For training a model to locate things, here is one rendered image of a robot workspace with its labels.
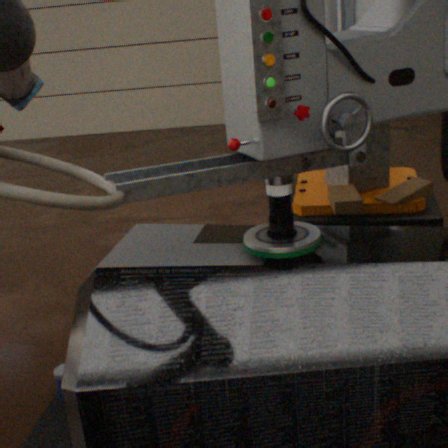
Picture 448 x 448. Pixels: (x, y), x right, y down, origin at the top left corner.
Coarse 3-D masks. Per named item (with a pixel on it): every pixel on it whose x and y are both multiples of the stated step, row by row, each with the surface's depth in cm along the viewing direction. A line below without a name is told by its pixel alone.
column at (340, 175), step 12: (336, 132) 259; (372, 132) 256; (384, 132) 258; (372, 144) 257; (384, 144) 259; (372, 156) 259; (384, 156) 261; (336, 168) 265; (348, 168) 257; (360, 168) 259; (372, 168) 261; (384, 168) 263; (336, 180) 267; (348, 180) 259; (360, 180) 260; (372, 180) 262; (384, 180) 264; (360, 192) 262
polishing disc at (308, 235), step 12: (252, 228) 194; (264, 228) 193; (300, 228) 190; (312, 228) 189; (252, 240) 185; (264, 240) 184; (276, 240) 183; (288, 240) 182; (300, 240) 182; (312, 240) 181; (276, 252) 178
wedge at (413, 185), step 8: (400, 184) 256; (408, 184) 254; (416, 184) 253; (424, 184) 251; (432, 184) 252; (392, 192) 252; (400, 192) 250; (408, 192) 249; (416, 192) 248; (424, 192) 251; (384, 200) 248; (392, 200) 246; (400, 200) 245; (408, 200) 247
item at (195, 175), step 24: (144, 168) 172; (168, 168) 174; (192, 168) 177; (216, 168) 167; (240, 168) 170; (264, 168) 172; (288, 168) 175; (312, 168) 178; (144, 192) 162; (168, 192) 164
